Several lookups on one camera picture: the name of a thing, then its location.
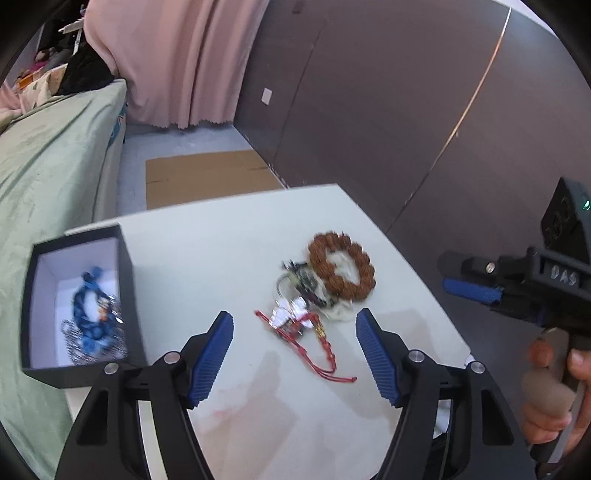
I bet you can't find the blue bead necklace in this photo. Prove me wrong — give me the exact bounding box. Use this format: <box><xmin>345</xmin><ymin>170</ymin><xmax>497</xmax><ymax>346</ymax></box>
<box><xmin>71</xmin><ymin>267</ymin><xmax>116</xmax><ymax>354</ymax></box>

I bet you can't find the dark charm bracelet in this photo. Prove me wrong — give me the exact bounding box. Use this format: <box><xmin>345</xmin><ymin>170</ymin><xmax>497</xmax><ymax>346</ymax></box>
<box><xmin>275</xmin><ymin>259</ymin><xmax>337</xmax><ymax>309</ymax></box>

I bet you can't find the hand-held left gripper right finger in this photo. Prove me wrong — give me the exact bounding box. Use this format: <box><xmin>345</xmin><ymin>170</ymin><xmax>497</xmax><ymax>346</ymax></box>
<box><xmin>355</xmin><ymin>308</ymin><xmax>536</xmax><ymax>480</ymax></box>

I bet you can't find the silver chain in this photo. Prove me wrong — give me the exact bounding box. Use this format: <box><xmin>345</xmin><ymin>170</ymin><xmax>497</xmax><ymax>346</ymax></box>
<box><xmin>61</xmin><ymin>318</ymin><xmax>129</xmax><ymax>364</ymax></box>

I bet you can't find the black jewelry box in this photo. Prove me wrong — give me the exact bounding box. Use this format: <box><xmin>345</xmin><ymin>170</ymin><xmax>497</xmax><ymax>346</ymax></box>
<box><xmin>20</xmin><ymin>224</ymin><xmax>148</xmax><ymax>389</ymax></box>

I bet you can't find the brown bead bracelet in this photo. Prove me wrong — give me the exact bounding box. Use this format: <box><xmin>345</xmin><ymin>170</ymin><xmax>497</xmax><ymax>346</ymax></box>
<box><xmin>307</xmin><ymin>231</ymin><xmax>377</xmax><ymax>299</ymax></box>

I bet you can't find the flat cardboard sheet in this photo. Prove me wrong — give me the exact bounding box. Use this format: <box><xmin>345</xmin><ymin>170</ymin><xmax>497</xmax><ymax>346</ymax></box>
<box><xmin>145</xmin><ymin>150</ymin><xmax>285</xmax><ymax>211</ymax></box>

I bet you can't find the red cord pendant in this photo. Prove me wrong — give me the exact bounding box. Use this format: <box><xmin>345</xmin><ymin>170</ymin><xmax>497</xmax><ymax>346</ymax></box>
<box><xmin>255</xmin><ymin>298</ymin><xmax>358</xmax><ymax>383</ymax></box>

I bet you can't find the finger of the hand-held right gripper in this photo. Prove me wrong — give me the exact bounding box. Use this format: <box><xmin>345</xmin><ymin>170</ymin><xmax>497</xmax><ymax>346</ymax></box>
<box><xmin>437</xmin><ymin>250</ymin><xmax>504</xmax><ymax>306</ymax></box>

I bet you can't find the dark clothes pile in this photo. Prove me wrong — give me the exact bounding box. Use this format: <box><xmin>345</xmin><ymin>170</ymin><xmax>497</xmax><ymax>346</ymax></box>
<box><xmin>59</xmin><ymin>42</ymin><xmax>116</xmax><ymax>96</ymax></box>

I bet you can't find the pink curtain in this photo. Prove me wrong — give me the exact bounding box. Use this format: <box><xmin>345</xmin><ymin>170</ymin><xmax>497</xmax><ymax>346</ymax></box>
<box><xmin>83</xmin><ymin>0</ymin><xmax>270</xmax><ymax>130</ymax></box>

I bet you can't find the person's right hand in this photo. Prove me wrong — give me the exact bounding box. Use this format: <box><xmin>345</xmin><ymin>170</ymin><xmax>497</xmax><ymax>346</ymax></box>
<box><xmin>521</xmin><ymin>340</ymin><xmax>591</xmax><ymax>445</ymax></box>

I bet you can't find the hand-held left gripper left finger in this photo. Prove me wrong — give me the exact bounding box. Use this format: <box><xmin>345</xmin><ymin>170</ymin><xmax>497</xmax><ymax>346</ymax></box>
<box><xmin>55</xmin><ymin>311</ymin><xmax>235</xmax><ymax>480</ymax></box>

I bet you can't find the green bed cover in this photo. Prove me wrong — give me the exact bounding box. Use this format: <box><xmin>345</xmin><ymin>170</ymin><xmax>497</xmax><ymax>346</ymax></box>
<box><xmin>0</xmin><ymin>78</ymin><xmax>128</xmax><ymax>480</ymax></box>

